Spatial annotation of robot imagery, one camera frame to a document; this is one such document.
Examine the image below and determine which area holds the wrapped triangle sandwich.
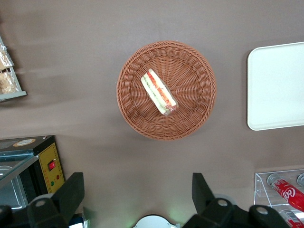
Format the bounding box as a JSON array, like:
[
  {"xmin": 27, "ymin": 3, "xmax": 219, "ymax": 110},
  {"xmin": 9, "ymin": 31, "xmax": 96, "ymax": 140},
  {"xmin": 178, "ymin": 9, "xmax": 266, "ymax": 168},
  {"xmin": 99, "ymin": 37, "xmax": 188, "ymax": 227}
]
[{"xmin": 140, "ymin": 68, "xmax": 179, "ymax": 117}]

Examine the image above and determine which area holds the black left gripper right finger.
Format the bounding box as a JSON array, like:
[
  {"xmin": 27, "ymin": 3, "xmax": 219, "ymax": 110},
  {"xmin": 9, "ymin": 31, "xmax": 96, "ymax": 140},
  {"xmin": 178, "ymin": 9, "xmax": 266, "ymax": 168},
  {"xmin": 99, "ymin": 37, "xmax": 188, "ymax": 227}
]
[{"xmin": 182, "ymin": 172, "xmax": 292, "ymax": 228}]

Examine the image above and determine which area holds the clear bag of biscuits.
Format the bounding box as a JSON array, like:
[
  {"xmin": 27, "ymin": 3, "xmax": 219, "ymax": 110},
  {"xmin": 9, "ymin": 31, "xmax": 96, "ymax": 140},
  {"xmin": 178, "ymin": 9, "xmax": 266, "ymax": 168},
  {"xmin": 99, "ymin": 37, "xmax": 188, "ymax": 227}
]
[
  {"xmin": 0, "ymin": 70, "xmax": 21, "ymax": 95},
  {"xmin": 0, "ymin": 46, "xmax": 15, "ymax": 72}
]

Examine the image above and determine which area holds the grey display rack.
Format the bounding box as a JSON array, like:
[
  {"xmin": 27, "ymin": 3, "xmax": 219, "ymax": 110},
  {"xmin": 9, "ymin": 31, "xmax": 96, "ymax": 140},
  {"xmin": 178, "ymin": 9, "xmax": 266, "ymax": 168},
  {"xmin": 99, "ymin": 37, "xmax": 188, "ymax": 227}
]
[{"xmin": 0, "ymin": 35, "xmax": 28, "ymax": 103}]

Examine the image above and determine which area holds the black glass food warmer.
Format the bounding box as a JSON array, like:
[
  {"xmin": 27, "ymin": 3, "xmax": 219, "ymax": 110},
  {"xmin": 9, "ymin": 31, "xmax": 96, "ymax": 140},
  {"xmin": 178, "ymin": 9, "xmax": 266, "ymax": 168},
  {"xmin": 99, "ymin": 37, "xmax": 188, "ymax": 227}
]
[{"xmin": 0, "ymin": 135, "xmax": 66, "ymax": 211}]

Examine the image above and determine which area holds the white plastic tray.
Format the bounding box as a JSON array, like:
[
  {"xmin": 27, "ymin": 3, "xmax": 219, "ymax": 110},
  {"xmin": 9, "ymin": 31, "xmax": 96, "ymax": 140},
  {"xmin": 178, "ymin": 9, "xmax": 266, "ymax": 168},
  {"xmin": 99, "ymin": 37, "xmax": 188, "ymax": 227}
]
[{"xmin": 246, "ymin": 41, "xmax": 304, "ymax": 131}]

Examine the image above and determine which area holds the brown round wicker basket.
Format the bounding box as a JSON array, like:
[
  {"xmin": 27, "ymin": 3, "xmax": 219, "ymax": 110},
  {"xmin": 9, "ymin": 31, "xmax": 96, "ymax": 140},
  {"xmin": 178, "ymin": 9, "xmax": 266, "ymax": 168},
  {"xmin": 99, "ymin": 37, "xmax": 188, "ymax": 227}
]
[{"xmin": 116, "ymin": 40, "xmax": 217, "ymax": 141}]

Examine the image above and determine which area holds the clear acrylic can holder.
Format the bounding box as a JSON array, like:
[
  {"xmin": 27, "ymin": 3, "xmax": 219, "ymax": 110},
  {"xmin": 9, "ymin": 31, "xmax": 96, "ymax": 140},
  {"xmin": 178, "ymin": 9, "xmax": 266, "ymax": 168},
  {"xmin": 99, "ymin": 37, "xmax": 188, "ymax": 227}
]
[{"xmin": 254, "ymin": 168, "xmax": 304, "ymax": 228}]

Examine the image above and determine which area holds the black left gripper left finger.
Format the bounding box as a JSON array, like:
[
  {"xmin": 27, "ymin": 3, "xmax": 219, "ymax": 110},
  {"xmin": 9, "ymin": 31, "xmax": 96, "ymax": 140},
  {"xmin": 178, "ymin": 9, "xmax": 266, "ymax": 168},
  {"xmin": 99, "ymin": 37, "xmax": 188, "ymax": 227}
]
[{"xmin": 0, "ymin": 172, "xmax": 85, "ymax": 228}]

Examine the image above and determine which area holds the white blue packet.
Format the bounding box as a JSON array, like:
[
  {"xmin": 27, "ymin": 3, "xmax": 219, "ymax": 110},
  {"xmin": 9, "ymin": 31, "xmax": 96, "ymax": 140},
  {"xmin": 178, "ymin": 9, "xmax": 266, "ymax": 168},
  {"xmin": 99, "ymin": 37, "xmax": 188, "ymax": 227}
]
[{"xmin": 68, "ymin": 206, "xmax": 92, "ymax": 228}]

